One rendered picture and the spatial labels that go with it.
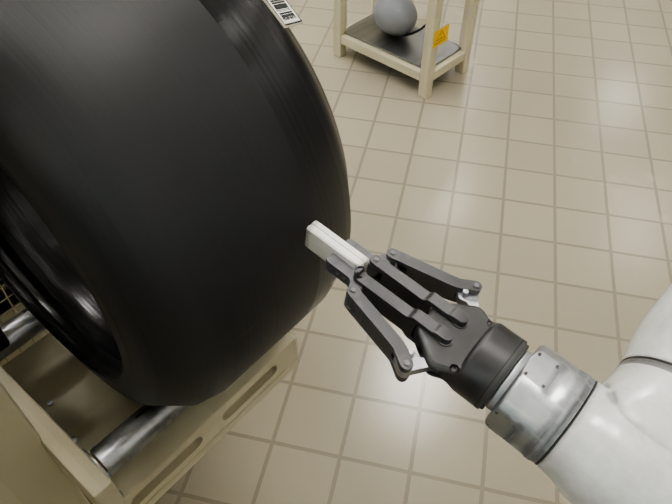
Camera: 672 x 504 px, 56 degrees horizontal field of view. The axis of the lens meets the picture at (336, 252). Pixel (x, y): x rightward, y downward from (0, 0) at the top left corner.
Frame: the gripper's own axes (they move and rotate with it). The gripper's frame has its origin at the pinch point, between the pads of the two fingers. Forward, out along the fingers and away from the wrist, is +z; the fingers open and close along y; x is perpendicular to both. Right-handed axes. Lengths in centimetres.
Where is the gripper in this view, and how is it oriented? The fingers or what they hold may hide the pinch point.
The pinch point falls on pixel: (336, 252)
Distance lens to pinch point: 63.2
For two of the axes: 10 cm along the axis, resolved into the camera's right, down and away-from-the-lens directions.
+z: -7.6, -5.6, 3.3
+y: -6.4, 5.6, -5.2
